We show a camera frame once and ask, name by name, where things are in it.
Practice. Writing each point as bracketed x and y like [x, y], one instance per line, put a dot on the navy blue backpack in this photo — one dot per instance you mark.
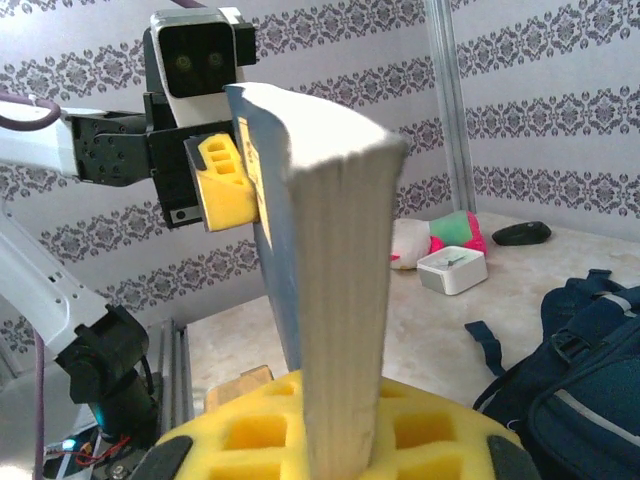
[590, 390]

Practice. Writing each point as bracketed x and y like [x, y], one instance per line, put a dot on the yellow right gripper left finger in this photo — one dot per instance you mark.
[250, 440]

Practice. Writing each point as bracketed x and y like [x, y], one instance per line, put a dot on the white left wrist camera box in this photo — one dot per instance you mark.
[195, 60]

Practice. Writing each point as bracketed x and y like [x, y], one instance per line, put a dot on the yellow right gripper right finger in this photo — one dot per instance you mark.
[425, 440]

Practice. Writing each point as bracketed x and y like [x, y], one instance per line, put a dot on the white green pink plush toy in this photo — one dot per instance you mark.
[450, 227]

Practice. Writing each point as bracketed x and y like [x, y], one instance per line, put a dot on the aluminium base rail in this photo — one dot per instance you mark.
[175, 375]

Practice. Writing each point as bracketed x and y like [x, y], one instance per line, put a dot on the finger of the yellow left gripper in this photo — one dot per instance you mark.
[222, 200]

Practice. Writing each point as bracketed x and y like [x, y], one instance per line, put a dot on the aluminium frame post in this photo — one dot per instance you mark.
[450, 100]

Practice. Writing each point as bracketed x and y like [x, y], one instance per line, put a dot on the black computer mouse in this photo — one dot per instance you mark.
[522, 233]

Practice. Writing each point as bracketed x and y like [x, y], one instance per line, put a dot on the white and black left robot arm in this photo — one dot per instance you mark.
[45, 285]

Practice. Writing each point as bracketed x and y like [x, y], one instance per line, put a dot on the white square alarm clock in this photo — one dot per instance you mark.
[450, 270]

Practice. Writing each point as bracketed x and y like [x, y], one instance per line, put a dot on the navy book with yellow label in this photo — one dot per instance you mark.
[340, 250]

